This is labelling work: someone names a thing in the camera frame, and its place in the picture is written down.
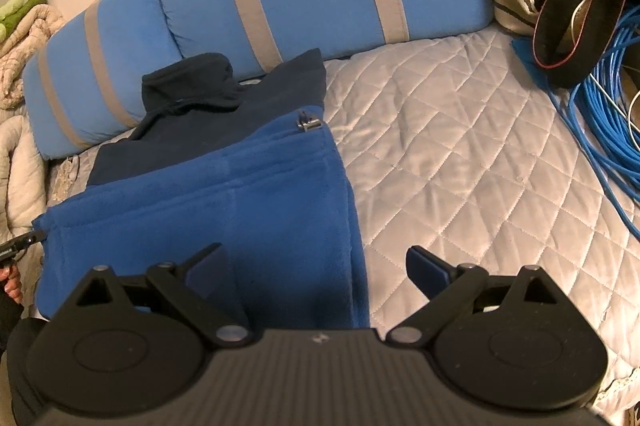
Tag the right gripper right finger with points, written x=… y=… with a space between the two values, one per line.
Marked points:
x=450 y=292

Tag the beige fluffy blanket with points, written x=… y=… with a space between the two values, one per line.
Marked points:
x=23 y=194

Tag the blue fleece zip jacket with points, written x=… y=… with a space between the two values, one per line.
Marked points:
x=251 y=166

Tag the grey quilted bed cover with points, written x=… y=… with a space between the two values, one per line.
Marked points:
x=451 y=144

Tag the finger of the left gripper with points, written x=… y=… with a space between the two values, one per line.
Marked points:
x=8 y=250

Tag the person's left hand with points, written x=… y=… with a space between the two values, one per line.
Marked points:
x=11 y=284

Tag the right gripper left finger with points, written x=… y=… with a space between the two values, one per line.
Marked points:
x=202 y=294

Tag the left blue striped pillow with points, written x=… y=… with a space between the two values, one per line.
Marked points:
x=84 y=86

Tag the green blanket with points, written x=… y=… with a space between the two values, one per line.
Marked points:
x=13 y=12

